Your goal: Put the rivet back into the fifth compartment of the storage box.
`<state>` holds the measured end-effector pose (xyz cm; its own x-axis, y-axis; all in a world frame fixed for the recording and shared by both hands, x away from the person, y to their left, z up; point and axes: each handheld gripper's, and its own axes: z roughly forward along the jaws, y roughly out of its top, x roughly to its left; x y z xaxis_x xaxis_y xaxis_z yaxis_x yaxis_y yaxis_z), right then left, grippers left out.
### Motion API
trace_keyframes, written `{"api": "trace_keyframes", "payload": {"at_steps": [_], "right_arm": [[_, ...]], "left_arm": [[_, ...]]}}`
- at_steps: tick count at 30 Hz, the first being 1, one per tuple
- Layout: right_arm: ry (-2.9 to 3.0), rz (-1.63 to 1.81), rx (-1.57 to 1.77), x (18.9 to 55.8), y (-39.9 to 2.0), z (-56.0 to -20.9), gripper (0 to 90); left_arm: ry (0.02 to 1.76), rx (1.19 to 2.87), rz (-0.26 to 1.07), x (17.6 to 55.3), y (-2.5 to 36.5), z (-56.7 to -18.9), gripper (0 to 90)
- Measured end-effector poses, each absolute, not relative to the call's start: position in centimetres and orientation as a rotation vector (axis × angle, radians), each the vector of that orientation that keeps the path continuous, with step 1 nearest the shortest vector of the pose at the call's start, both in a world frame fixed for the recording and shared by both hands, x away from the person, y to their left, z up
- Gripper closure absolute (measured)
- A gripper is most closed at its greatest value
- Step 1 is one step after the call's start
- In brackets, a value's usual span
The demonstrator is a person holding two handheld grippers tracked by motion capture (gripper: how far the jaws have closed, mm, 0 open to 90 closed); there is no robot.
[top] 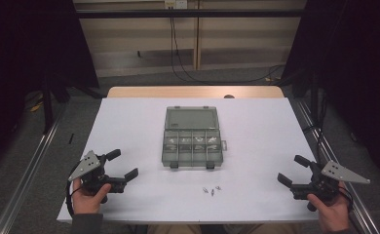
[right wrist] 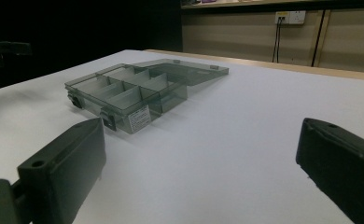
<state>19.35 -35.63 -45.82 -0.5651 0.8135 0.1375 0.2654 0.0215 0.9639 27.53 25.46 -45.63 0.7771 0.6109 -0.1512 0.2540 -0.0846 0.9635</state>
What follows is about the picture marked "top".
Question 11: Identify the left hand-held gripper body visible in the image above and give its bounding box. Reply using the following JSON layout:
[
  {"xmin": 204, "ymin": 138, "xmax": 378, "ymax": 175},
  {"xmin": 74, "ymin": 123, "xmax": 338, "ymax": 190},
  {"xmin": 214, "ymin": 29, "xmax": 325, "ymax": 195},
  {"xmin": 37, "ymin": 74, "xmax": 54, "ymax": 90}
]
[{"xmin": 67, "ymin": 149, "xmax": 128, "ymax": 205}]

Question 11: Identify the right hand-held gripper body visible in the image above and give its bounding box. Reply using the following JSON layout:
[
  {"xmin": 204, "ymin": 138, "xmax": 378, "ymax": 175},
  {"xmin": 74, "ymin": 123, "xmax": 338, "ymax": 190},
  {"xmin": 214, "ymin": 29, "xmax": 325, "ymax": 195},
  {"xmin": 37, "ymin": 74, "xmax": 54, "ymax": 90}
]
[{"xmin": 289, "ymin": 159, "xmax": 371, "ymax": 213}]

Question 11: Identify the clear grey compartment box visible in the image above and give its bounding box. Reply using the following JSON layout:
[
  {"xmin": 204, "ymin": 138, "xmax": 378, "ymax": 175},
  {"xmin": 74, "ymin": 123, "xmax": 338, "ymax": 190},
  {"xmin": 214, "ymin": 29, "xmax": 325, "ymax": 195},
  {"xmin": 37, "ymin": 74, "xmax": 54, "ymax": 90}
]
[{"xmin": 161, "ymin": 105, "xmax": 228, "ymax": 171}]

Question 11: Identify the person's left hand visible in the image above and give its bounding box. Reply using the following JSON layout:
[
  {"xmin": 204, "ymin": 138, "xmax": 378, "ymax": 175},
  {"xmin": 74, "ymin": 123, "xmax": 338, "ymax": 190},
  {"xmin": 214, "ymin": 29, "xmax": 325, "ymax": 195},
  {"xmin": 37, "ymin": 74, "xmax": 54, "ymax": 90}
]
[{"xmin": 71, "ymin": 177, "xmax": 113, "ymax": 215}]

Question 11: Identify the person's right hand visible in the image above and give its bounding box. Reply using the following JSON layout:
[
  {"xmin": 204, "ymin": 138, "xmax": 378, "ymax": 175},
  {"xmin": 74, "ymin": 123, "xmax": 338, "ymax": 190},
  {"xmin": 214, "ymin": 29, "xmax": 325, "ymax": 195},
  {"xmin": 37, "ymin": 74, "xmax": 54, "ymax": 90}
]
[{"xmin": 307, "ymin": 181, "xmax": 351, "ymax": 233}]

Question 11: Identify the wooden table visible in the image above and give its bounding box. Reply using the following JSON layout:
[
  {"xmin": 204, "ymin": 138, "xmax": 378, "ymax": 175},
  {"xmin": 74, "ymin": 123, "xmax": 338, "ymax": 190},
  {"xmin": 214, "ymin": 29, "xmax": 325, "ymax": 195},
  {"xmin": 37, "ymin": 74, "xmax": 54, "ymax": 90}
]
[{"xmin": 106, "ymin": 85, "xmax": 285, "ymax": 99}]

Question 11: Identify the right black curtain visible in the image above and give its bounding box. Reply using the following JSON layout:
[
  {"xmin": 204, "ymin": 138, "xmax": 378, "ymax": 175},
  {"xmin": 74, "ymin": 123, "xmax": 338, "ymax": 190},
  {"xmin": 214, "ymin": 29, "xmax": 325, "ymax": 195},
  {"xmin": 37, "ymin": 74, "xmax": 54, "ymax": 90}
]
[{"xmin": 280, "ymin": 0, "xmax": 380, "ymax": 186}]

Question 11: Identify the black curtain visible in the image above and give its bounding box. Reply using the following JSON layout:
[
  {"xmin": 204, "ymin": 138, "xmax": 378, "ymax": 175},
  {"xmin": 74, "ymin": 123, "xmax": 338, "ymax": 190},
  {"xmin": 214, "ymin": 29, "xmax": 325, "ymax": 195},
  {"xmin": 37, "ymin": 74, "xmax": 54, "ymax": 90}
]
[
  {"xmin": 0, "ymin": 0, "xmax": 100, "ymax": 176},
  {"xmin": 280, "ymin": 0, "xmax": 380, "ymax": 186}
]

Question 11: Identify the left black curtain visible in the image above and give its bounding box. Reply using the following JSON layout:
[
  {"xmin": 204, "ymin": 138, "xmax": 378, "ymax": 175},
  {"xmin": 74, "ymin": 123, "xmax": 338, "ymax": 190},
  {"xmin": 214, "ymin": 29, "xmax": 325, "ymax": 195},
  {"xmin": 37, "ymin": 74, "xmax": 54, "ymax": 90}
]
[{"xmin": 0, "ymin": 0, "xmax": 100, "ymax": 176}]

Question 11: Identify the black horizontal bar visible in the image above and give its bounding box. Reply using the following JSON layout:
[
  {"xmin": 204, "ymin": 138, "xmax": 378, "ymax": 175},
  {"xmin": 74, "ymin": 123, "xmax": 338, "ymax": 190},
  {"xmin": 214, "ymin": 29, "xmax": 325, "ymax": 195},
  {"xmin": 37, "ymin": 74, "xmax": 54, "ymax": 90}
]
[{"xmin": 75, "ymin": 8, "xmax": 307, "ymax": 20}]

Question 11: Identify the right hand-held gripper cable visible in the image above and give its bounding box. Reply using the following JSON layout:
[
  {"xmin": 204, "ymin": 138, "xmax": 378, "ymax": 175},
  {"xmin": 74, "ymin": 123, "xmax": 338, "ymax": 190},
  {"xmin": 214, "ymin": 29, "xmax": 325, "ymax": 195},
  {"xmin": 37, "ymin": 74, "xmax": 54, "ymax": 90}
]
[{"xmin": 337, "ymin": 186, "xmax": 355, "ymax": 213}]

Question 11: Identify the hand-held gripper cable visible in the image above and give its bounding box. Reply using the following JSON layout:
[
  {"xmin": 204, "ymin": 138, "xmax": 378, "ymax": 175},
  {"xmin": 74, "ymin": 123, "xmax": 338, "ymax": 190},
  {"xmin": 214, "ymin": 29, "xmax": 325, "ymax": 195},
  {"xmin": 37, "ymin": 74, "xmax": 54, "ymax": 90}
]
[
  {"xmin": 337, "ymin": 186, "xmax": 355, "ymax": 213},
  {"xmin": 64, "ymin": 178, "xmax": 82, "ymax": 218}
]

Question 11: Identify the left hand-held gripper cable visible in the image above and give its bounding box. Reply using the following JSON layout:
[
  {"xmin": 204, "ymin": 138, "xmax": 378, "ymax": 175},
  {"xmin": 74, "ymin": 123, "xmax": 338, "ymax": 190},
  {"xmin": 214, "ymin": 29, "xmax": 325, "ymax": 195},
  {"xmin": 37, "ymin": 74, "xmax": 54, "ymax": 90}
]
[{"xmin": 64, "ymin": 178, "xmax": 82, "ymax": 218}]

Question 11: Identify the metal floor rail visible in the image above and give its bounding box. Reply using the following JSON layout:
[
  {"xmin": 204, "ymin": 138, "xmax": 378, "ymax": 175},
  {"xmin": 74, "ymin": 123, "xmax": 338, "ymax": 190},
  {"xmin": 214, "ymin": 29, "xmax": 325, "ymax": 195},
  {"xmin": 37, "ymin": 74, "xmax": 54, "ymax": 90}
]
[
  {"xmin": 0, "ymin": 106, "xmax": 66, "ymax": 234},
  {"xmin": 295, "ymin": 98, "xmax": 380, "ymax": 234}
]

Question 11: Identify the black wall cable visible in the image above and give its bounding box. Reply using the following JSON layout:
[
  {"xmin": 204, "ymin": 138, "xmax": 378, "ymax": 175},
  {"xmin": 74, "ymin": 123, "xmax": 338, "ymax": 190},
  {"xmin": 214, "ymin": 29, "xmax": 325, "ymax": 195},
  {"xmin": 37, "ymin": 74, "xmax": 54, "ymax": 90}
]
[{"xmin": 169, "ymin": 6, "xmax": 286, "ymax": 85}]

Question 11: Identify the wooden wall post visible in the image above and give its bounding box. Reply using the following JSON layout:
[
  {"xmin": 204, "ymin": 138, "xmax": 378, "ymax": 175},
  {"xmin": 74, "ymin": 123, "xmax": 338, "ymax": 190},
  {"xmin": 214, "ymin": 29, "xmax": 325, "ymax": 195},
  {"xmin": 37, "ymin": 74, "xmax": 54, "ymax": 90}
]
[{"xmin": 192, "ymin": 0, "xmax": 203, "ymax": 71}]

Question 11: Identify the white wall outlet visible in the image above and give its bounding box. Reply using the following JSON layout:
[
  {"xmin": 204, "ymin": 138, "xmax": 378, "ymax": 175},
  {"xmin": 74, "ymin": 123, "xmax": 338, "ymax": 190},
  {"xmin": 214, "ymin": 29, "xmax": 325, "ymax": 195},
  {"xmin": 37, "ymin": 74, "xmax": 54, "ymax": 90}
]
[{"xmin": 164, "ymin": 0, "xmax": 189, "ymax": 10}]

